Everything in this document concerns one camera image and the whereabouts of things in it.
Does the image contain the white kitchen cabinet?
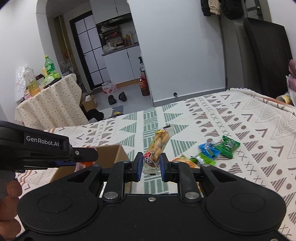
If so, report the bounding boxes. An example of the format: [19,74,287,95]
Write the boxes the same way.
[102,45,141,84]

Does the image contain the pink snack packet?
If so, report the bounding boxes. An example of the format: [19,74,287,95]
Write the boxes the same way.
[74,162,95,172]

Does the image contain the dark green candy packet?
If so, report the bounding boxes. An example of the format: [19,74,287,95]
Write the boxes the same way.
[214,136,240,159]

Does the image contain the blue candy packet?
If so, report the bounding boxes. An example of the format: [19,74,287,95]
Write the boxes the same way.
[198,142,221,160]

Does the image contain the round table with dotted cloth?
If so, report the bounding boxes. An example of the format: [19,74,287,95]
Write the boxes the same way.
[15,74,89,130]

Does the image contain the brown cardboard box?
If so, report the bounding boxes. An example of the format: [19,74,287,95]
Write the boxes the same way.
[50,145,131,183]

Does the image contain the green soda bottle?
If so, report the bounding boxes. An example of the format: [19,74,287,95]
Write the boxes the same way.
[45,55,56,75]

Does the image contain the person's left hand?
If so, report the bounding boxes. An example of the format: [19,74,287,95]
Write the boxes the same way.
[1,179,23,240]

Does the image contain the hanging black clothes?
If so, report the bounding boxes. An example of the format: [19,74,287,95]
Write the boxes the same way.
[200,0,244,20]

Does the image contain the green tissue pack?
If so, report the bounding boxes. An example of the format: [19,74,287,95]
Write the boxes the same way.
[44,72,61,86]

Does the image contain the right black slipper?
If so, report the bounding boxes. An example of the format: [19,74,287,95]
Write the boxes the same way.
[118,91,127,102]

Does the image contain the black slipper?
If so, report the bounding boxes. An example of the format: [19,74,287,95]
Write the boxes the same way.
[108,95,117,105]
[118,91,127,102]

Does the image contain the orange cracker packet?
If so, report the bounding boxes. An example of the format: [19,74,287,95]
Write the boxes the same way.
[171,156,201,196]

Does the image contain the light green candy packet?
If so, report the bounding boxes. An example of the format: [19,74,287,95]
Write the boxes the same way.
[189,153,216,166]

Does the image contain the yellow oil bottle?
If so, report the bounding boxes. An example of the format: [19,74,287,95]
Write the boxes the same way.
[23,65,41,97]

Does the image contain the left black slipper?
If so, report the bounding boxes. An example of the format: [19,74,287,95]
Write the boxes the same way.
[108,95,117,105]

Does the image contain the pack of water bottles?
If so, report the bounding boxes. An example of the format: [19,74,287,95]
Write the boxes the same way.
[102,80,117,94]

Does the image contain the small cardboard box on floor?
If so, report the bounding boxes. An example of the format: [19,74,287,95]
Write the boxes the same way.
[80,95,98,112]

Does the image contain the dark red sauce bottle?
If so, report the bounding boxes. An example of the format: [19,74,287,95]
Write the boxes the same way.
[139,76,150,96]

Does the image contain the blue floor mat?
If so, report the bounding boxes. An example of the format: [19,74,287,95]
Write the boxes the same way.
[100,105,124,119]

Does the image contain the black spray bottle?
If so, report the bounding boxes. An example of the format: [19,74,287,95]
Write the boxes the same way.
[138,56,145,72]

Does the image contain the patterned bed blanket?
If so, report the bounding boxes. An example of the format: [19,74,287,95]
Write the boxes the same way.
[16,87,296,239]

